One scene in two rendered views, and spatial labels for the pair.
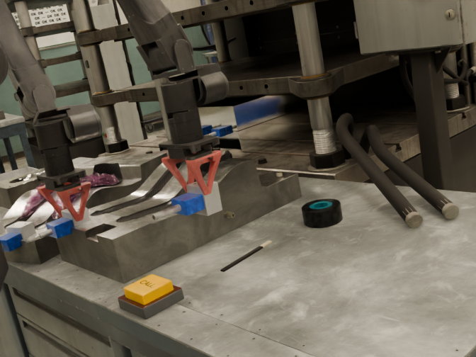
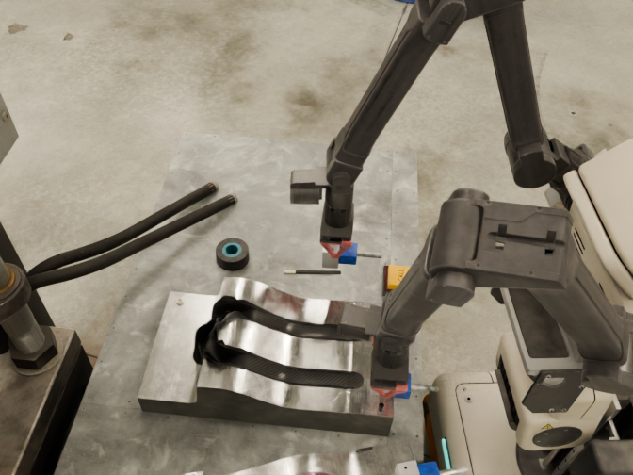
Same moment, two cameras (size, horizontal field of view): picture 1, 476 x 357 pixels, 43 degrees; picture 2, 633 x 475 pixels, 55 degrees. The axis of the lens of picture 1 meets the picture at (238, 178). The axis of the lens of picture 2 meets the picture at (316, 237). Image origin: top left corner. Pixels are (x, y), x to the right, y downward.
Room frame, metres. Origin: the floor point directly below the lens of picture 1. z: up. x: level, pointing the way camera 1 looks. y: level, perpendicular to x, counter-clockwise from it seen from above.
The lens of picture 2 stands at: (1.74, 0.64, 1.97)
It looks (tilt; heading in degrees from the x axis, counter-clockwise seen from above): 49 degrees down; 223
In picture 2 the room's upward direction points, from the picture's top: 3 degrees clockwise
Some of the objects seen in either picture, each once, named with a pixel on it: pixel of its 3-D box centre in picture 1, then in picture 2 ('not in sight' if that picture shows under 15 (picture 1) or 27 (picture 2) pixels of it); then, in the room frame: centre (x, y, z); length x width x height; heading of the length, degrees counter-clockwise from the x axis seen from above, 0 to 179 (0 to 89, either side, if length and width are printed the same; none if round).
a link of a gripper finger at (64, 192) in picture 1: (71, 197); not in sight; (1.20, 0.34, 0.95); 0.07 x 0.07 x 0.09; 39
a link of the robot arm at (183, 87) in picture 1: (181, 95); (336, 190); (1.07, 0.07, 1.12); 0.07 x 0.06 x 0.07; 134
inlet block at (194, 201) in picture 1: (183, 205); (352, 253); (1.04, 0.10, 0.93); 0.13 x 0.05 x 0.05; 129
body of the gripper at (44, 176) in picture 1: (58, 163); (392, 349); (1.22, 0.35, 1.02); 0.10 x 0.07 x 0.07; 39
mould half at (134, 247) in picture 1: (180, 199); (272, 351); (1.31, 0.14, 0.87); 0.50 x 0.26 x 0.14; 129
